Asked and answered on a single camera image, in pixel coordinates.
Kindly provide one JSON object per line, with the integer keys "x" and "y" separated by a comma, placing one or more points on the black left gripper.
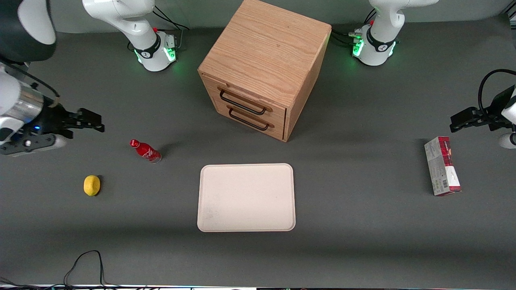
{"x": 496, "y": 108}

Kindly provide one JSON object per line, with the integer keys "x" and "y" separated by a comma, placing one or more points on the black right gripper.
{"x": 51, "y": 119}

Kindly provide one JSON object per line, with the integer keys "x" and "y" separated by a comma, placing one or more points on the wooden drawer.
{"x": 278, "y": 110}
{"x": 278, "y": 131}

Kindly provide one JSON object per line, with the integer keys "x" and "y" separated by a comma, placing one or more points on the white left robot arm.
{"x": 379, "y": 44}

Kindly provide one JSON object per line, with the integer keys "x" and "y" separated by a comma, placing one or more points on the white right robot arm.
{"x": 121, "y": 16}

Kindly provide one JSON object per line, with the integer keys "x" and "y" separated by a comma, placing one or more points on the wooden drawer cabinet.
{"x": 266, "y": 44}

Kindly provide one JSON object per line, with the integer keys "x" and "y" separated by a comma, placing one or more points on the red plaid cardboard box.
{"x": 441, "y": 167}

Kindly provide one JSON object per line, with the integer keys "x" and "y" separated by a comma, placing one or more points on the yellow lemon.
{"x": 92, "y": 185}

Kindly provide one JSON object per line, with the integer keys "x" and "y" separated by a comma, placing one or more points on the red cola bottle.
{"x": 147, "y": 152}

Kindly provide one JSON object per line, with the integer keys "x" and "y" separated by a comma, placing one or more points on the cream rectangular tray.
{"x": 246, "y": 197}

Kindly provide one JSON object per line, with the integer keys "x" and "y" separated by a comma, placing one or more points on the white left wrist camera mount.
{"x": 507, "y": 141}

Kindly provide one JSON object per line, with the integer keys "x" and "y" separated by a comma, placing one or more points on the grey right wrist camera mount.
{"x": 28, "y": 146}

